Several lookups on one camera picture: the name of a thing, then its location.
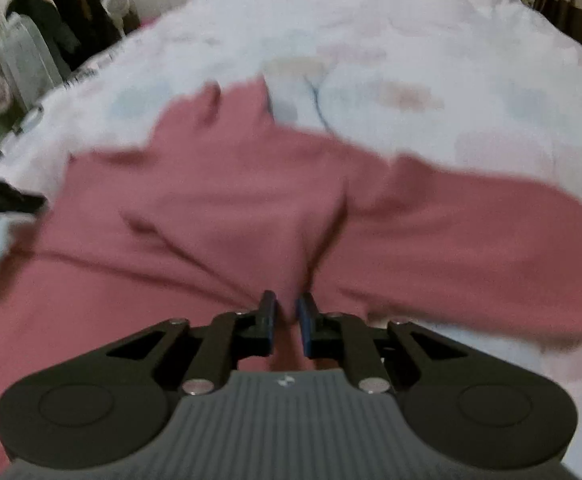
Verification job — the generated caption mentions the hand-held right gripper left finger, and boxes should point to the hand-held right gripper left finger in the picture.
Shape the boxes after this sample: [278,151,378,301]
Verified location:
[100,290,278,397]

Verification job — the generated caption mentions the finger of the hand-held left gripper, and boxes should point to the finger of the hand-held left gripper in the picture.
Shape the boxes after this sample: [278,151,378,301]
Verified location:
[0,172,48,217]

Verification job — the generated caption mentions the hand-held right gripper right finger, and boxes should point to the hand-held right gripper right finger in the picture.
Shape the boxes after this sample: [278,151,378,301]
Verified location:
[297,292,478,395]

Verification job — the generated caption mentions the pink garment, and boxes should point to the pink garment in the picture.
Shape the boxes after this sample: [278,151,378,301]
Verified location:
[0,82,582,480]

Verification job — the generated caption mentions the dark clothes on rack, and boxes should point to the dark clothes on rack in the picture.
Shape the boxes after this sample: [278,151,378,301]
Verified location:
[6,0,142,70]

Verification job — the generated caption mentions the grey translucent storage box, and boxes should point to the grey translucent storage box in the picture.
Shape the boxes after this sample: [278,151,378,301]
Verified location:
[0,12,65,111]

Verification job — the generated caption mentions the floral blanket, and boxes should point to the floral blanket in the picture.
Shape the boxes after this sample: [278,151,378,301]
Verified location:
[0,0,582,476]

